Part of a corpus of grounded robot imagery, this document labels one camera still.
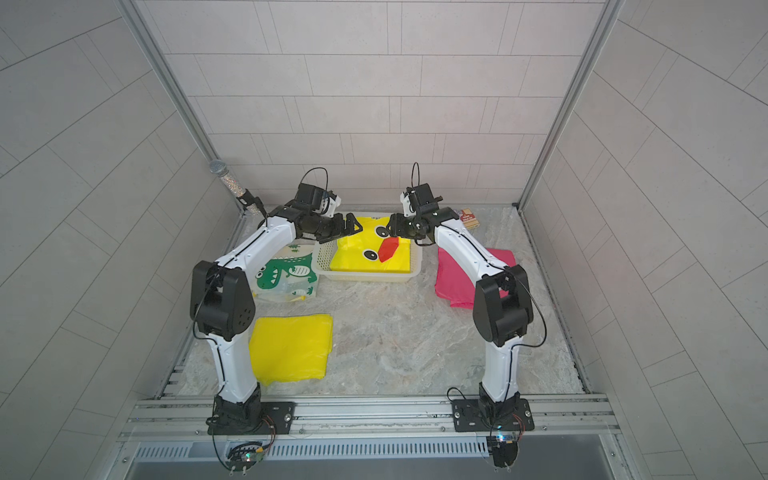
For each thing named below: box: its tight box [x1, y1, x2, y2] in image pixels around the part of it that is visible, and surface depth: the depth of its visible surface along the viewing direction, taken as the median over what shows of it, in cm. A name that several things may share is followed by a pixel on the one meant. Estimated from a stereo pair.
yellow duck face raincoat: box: [330, 216, 412, 274], surface depth 101 cm
